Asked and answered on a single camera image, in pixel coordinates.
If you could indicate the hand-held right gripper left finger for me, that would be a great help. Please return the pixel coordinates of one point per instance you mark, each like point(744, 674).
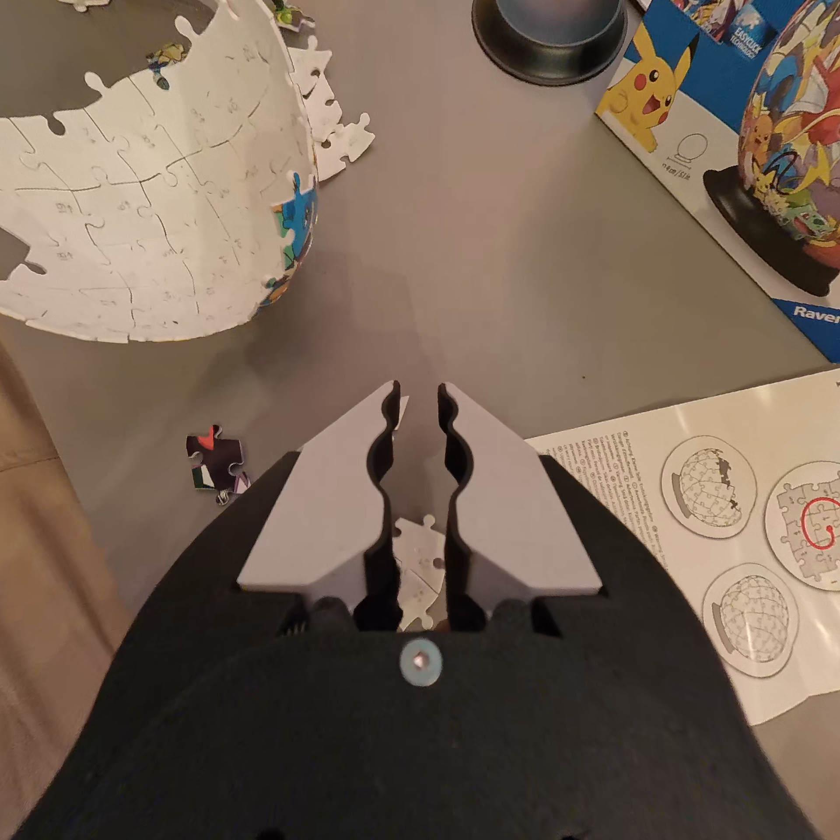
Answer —
point(315, 525)

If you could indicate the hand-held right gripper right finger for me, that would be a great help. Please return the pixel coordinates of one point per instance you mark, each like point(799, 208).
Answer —
point(525, 525)

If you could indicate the partly built puzzle ball shell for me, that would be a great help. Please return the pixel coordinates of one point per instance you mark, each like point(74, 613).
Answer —
point(164, 197)

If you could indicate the black red puzzle piece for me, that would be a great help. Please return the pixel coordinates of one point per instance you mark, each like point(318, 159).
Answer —
point(216, 463)

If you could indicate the puzzle instruction leaflet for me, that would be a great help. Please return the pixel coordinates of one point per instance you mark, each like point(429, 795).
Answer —
point(722, 558)

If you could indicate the heap of loose puzzle pieces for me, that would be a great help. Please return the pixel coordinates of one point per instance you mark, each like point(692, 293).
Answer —
point(341, 141)

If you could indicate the blue puzzle box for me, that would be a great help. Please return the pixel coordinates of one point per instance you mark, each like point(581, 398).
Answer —
point(722, 131)

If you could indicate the black ball stand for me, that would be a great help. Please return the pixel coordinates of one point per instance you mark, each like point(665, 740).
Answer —
point(551, 46)

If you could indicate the person's beige trousers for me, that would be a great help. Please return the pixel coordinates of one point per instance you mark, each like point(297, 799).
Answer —
point(46, 590)

